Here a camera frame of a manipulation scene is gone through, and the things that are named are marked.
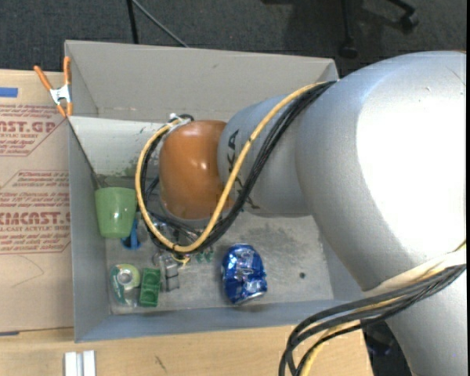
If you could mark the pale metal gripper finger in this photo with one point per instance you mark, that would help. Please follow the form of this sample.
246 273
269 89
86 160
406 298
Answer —
172 283
168 268

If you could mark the green toy brick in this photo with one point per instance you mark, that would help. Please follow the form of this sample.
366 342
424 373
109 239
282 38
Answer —
149 288

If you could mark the green clear tape dispenser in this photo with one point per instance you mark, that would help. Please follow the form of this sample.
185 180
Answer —
122 278

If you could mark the green plastic cup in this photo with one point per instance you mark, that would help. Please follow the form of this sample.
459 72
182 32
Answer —
115 212

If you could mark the crushed blue can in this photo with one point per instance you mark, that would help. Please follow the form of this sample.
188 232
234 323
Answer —
243 274

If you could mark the grey metal bin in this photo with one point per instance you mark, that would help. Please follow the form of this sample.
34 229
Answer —
282 249

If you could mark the brown cardboard board red print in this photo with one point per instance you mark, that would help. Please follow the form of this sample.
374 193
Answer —
31 288

